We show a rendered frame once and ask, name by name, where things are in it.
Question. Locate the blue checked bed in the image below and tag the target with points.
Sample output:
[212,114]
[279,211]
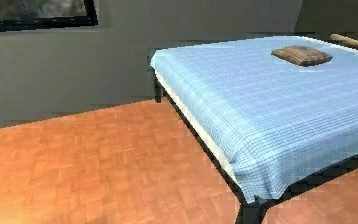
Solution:
[260,110]

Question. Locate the tan wooden bat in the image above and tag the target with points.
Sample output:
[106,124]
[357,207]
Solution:
[348,41]

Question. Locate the black frame window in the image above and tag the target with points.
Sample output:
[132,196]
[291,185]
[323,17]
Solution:
[40,13]

